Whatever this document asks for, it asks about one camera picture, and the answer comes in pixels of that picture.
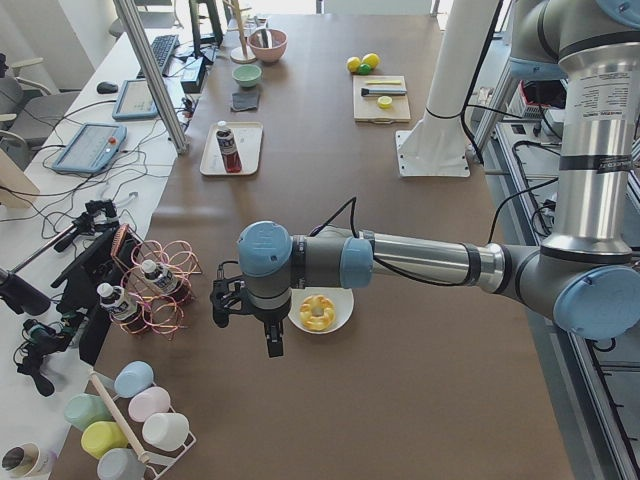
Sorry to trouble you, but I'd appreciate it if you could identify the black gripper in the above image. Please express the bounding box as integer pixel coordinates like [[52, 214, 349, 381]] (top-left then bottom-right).
[[210, 261, 284, 358]]

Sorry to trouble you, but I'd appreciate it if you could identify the yellow twisted donut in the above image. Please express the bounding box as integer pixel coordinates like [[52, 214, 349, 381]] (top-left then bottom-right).
[[299, 294, 335, 332]]

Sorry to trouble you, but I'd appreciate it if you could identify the white round plate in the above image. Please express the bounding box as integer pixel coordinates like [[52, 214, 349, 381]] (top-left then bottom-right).
[[288, 287, 354, 335]]

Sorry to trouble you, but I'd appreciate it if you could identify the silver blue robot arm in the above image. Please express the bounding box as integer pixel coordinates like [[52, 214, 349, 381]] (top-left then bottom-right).
[[210, 1, 639, 357]]

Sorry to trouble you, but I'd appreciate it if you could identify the dark tea bottle on tray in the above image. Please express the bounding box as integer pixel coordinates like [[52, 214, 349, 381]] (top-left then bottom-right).
[[215, 121, 242, 173]]

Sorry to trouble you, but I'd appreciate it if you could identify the cream rabbit tray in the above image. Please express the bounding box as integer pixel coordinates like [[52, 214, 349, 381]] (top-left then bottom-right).
[[200, 121, 263, 176]]

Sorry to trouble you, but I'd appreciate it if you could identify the tea bottle in rack upper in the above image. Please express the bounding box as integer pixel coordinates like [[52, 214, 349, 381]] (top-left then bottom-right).
[[140, 259, 190, 302]]

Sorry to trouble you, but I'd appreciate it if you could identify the tea bottle in rack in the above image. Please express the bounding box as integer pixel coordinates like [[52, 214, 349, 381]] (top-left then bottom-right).
[[140, 259, 190, 302], [96, 283, 140, 324]]

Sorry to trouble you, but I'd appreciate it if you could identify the pink cup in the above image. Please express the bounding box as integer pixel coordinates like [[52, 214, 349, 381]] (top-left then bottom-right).
[[128, 386, 171, 423]]

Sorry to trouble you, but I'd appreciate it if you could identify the blue cup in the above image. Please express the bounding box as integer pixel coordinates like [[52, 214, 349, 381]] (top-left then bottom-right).
[[114, 361, 154, 398]]

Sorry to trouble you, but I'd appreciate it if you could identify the white cup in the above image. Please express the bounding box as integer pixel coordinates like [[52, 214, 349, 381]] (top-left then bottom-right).
[[142, 412, 190, 451]]

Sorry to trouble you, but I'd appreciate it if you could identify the tea bottle in rack lower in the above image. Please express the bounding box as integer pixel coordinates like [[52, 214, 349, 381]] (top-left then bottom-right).
[[96, 283, 140, 324]]

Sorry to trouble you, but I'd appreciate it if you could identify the green cup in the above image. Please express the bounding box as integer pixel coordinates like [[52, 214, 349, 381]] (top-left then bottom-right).
[[64, 393, 112, 431]]

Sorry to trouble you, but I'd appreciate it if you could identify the yellow cup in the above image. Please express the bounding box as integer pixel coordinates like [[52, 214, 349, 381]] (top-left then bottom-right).
[[81, 421, 129, 459]]

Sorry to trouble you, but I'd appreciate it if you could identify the grey cup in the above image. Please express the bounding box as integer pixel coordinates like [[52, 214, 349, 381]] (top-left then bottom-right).
[[97, 448, 146, 480]]

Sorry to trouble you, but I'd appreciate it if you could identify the grey folded cloth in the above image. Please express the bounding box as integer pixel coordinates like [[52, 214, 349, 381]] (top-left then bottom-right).
[[231, 91, 260, 112]]

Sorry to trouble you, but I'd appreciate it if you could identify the wooden cutting board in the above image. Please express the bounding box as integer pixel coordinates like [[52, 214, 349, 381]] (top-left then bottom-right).
[[352, 75, 411, 123]]

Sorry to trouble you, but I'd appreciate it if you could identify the half lemon slice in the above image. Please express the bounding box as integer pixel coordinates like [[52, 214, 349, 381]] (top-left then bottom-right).
[[377, 96, 393, 109]]

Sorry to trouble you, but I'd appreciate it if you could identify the green bowl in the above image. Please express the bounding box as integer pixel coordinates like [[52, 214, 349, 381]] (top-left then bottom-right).
[[232, 64, 262, 88]]

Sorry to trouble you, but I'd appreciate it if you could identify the near teach pendant tablet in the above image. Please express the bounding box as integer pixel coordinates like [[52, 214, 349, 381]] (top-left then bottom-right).
[[51, 123, 127, 174]]

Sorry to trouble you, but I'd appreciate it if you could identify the teach pendant tablet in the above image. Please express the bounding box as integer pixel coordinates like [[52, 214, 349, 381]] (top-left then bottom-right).
[[112, 79, 158, 121], [51, 123, 127, 174]]

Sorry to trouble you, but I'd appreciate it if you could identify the steel muddler black tip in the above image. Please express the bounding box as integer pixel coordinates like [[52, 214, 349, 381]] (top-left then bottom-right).
[[360, 87, 407, 97]]

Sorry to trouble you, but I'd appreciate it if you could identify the far teach pendant tablet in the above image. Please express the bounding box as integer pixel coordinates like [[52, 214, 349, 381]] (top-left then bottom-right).
[[112, 79, 158, 121]]

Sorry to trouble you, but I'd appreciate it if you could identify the yellow plastic knife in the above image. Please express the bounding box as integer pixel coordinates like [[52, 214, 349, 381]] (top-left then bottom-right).
[[365, 79, 402, 85]]

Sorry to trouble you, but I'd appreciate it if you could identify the wooden mug tree stand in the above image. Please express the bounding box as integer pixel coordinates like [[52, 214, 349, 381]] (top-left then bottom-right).
[[223, 0, 256, 65]]

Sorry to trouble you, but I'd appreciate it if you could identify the green lime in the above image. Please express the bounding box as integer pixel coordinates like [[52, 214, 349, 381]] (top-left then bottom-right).
[[357, 63, 372, 75]]

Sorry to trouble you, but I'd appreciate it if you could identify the yellow lemon near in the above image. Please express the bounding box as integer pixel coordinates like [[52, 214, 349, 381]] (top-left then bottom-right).
[[346, 56, 362, 73]]

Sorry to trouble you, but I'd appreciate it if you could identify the yellow lemon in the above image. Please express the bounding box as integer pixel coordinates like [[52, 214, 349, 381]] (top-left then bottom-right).
[[362, 53, 380, 69], [346, 56, 362, 73]]

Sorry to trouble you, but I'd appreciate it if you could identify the pink ice bowl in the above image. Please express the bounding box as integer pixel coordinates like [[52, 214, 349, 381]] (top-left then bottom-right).
[[248, 28, 288, 63]]

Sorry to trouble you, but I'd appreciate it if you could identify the yellow lemon far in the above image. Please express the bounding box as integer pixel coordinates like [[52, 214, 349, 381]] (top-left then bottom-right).
[[362, 53, 380, 69]]

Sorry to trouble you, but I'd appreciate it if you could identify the steel ice scoop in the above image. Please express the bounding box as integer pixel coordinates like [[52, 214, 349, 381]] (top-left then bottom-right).
[[255, 27, 272, 49]]

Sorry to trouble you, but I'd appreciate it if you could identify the black computer mouse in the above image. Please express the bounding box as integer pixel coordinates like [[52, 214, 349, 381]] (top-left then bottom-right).
[[96, 81, 119, 95]]

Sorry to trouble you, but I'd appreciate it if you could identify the black keyboard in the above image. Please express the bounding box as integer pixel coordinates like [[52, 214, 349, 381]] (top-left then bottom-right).
[[151, 34, 179, 77]]

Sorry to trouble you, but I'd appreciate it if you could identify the black monitor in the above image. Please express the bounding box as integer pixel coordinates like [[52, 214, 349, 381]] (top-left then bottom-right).
[[188, 0, 225, 64]]

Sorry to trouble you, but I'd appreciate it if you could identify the copper wire bottle rack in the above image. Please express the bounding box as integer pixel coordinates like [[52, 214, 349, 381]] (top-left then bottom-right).
[[111, 224, 202, 340]]

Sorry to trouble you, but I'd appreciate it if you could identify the white cup rack wooden handle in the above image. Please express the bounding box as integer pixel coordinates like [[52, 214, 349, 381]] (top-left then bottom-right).
[[88, 368, 197, 479]]

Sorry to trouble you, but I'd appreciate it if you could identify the black camera tripod rig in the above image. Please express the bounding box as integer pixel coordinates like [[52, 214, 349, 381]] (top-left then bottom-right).
[[1, 200, 138, 397]]

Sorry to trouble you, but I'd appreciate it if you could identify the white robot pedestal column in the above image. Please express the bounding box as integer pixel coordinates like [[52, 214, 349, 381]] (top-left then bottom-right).
[[396, 0, 502, 177]]

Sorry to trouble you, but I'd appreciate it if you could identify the aluminium frame post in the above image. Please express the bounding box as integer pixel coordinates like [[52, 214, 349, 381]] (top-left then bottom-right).
[[114, 0, 189, 155]]

